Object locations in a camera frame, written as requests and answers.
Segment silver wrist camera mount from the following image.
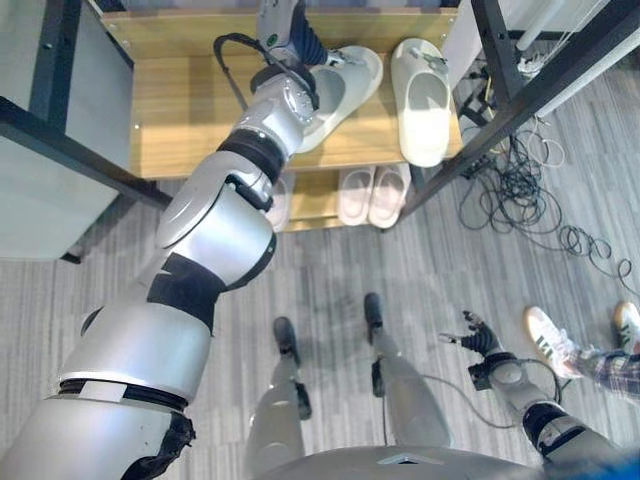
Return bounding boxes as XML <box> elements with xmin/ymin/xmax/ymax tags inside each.
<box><xmin>255</xmin><ymin>0</ymin><xmax>306</xmax><ymax>52</ymax></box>

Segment silver left robot leg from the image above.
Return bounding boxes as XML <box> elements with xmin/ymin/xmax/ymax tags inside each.
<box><xmin>243</xmin><ymin>316</ymin><xmax>314</xmax><ymax>469</ymax></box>

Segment person's white sneaker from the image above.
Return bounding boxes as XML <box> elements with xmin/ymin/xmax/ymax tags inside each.
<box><xmin>613</xmin><ymin>300</ymin><xmax>640</xmax><ymax>353</ymax></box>
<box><xmin>523</xmin><ymin>305</ymin><xmax>585</xmax><ymax>380</ymax></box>

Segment tangled black floor cables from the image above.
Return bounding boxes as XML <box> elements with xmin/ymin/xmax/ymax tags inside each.
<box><xmin>455</xmin><ymin>54</ymin><xmax>640</xmax><ymax>301</ymax></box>

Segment cream white slide slipper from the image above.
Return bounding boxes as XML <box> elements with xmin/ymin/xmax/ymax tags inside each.
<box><xmin>390</xmin><ymin>38</ymin><xmax>459</xmax><ymax>168</ymax></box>

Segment person's leg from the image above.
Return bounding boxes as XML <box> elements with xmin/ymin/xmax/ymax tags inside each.
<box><xmin>574</xmin><ymin>348</ymin><xmax>640</xmax><ymax>402</ymax></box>

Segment wooden shoe rack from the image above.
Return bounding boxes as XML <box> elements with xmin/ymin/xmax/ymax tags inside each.
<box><xmin>102</xmin><ymin>5</ymin><xmax>464</xmax><ymax>234</ymax></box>

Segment grey cabinet with black frame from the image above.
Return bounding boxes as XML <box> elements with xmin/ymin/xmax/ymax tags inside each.
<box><xmin>0</xmin><ymin>0</ymin><xmax>174</xmax><ymax>265</ymax></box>

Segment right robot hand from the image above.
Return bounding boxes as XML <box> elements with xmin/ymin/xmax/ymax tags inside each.
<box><xmin>439</xmin><ymin>309</ymin><xmax>502</xmax><ymax>359</ymax></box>

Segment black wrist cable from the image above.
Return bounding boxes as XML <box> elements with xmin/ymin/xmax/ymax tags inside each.
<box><xmin>382</xmin><ymin>357</ymin><xmax>564</xmax><ymax>446</ymax></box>
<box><xmin>213</xmin><ymin>32</ymin><xmax>321</xmax><ymax>114</ymax></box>

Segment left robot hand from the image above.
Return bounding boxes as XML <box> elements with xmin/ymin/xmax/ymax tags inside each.
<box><xmin>287</xmin><ymin>0</ymin><xmax>372</xmax><ymax>71</ymax></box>

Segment white tube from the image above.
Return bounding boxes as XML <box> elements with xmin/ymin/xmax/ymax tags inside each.
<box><xmin>516</xmin><ymin>0</ymin><xmax>569</xmax><ymax>52</ymax></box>

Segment black power strip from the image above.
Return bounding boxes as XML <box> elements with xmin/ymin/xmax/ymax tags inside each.
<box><xmin>462</xmin><ymin>153</ymin><xmax>497</xmax><ymax>180</ymax></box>

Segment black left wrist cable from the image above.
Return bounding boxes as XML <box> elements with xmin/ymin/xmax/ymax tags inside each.
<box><xmin>213</xmin><ymin>32</ymin><xmax>321</xmax><ymax>114</ymax></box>

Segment silver robot torso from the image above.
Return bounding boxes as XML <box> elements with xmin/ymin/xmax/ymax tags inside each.
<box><xmin>248</xmin><ymin>445</ymin><xmax>549</xmax><ymax>480</ymax></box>

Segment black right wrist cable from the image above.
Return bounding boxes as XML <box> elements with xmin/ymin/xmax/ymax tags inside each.
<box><xmin>382</xmin><ymin>357</ymin><xmax>564</xmax><ymax>446</ymax></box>

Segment black metal frame table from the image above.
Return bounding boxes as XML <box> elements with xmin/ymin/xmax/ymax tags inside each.
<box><xmin>399</xmin><ymin>0</ymin><xmax>640</xmax><ymax>217</ymax></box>

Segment grey slide slipper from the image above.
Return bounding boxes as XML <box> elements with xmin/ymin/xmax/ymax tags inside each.
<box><xmin>293</xmin><ymin>45</ymin><xmax>384</xmax><ymax>154</ymax></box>

